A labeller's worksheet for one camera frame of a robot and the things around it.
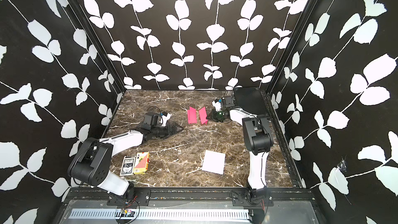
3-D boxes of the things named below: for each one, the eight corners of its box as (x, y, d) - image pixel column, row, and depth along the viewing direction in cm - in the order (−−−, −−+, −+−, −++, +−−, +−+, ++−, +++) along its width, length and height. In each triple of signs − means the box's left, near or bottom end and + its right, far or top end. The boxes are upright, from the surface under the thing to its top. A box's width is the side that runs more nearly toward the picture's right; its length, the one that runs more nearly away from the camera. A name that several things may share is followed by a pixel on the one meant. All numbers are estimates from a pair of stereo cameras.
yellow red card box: (134, 174, 83) (133, 173, 81) (137, 154, 90) (136, 152, 89) (147, 173, 83) (146, 171, 82) (149, 152, 91) (148, 151, 89)
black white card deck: (122, 175, 82) (120, 174, 80) (126, 157, 89) (124, 156, 87) (133, 174, 83) (131, 172, 81) (136, 156, 89) (134, 154, 87)
